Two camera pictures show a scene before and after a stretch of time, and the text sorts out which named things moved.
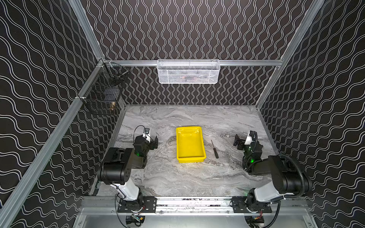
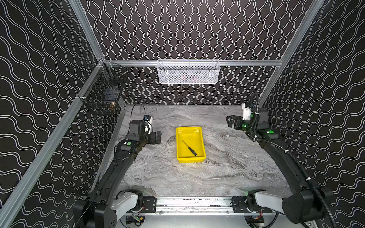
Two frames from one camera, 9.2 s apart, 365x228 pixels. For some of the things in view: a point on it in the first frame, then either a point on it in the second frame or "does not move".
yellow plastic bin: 190,147 does not move
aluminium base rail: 108,205 does not move
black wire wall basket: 103,93 does not move
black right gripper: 241,143 → 238,119
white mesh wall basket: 188,71 does not move
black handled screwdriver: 215,151 → 190,149
